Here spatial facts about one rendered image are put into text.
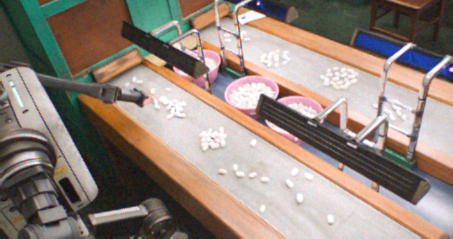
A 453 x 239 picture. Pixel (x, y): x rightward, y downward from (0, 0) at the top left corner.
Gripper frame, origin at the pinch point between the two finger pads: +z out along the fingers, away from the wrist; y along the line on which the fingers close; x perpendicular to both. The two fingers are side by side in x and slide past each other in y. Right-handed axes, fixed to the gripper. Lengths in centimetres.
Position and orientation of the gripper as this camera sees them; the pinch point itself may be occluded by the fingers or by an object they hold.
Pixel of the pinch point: (152, 99)
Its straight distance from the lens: 208.1
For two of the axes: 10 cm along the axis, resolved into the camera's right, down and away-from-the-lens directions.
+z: 6.6, 0.8, 7.4
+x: -3.6, 9.1, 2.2
